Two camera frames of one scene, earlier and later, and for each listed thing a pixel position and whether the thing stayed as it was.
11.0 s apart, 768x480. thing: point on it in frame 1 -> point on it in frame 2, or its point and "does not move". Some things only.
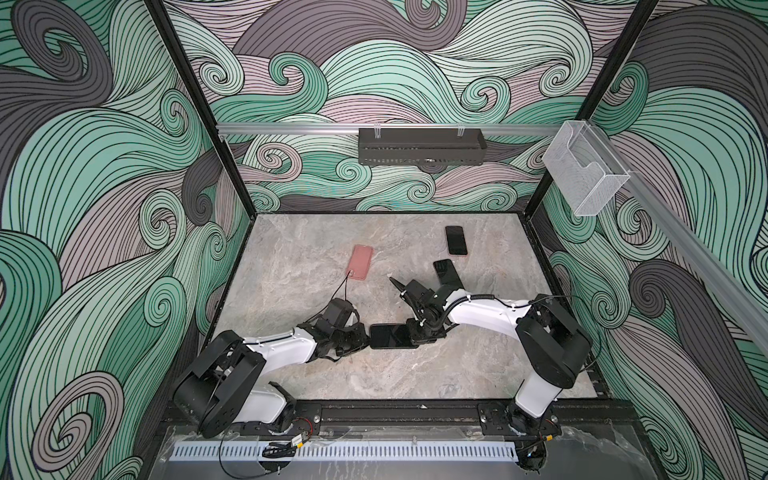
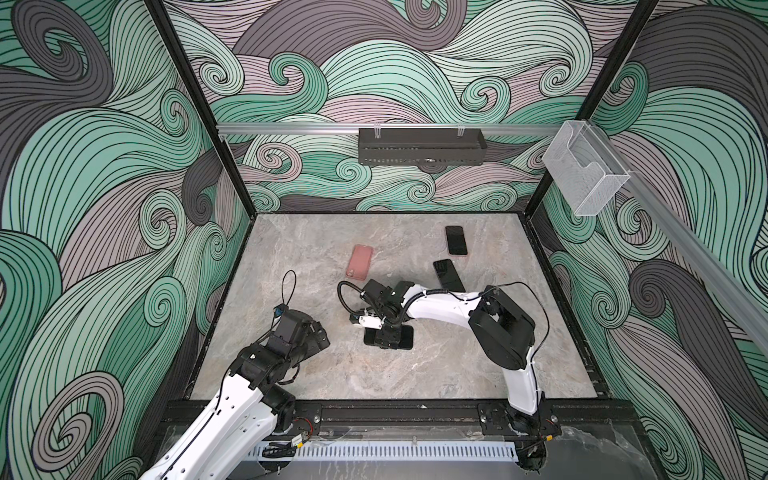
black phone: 391,336 does not move
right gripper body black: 422,333 -> 388,332
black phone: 455,240 does not move
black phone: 456,240 does not move
